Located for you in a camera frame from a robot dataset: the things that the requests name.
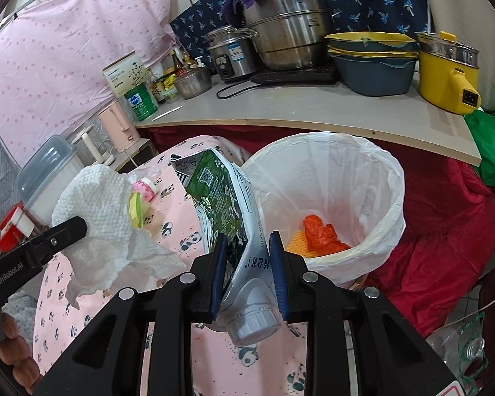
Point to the green wrapper strip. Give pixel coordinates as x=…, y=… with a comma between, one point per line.
x=135, y=210

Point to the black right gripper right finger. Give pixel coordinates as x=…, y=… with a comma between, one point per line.
x=354, y=332

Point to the black induction cooktop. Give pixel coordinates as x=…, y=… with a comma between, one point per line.
x=311, y=76

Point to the small steel pot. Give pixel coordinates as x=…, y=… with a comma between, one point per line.
x=194, y=82

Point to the green tin can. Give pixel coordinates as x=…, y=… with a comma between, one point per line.
x=141, y=101

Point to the white cardboard box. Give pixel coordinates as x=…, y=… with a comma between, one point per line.
x=125, y=74

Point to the blue patterned curtain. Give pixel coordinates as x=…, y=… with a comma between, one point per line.
x=400, y=16

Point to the white lined trash bin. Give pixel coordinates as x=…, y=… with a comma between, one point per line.
x=347, y=181

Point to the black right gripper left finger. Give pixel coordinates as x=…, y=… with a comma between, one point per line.
x=135, y=333

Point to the person's hand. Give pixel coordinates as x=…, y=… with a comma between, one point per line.
x=15, y=352

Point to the yellow electric pot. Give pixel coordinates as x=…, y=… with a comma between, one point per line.
x=448, y=73

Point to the pink white paper cup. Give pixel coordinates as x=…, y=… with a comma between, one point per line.
x=146, y=188

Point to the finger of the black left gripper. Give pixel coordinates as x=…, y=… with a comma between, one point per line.
x=45, y=246

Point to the pink electric kettle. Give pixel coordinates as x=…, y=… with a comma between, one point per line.
x=122, y=133

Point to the red white container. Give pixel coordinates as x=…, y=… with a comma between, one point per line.
x=15, y=227

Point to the pink panda tablecloth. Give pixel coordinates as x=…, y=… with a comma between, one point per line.
x=57, y=322

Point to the large steel steamer pot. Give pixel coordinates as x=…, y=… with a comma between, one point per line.
x=289, y=34

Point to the green white milk carton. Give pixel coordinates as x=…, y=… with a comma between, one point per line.
x=243, y=299

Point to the steel rice cooker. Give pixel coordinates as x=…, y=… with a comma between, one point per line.
x=233, y=53

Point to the dark blue basin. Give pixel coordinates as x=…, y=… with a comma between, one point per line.
x=373, y=63

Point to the red plastic bag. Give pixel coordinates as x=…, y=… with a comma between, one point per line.
x=322, y=239

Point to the yellow foam fruit net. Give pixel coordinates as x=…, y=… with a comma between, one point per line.
x=299, y=245

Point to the white paper towel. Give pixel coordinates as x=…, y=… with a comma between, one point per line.
x=113, y=254

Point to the glass electric kettle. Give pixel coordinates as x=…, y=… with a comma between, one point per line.
x=91, y=148

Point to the green cloth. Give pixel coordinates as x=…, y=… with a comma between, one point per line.
x=482, y=129

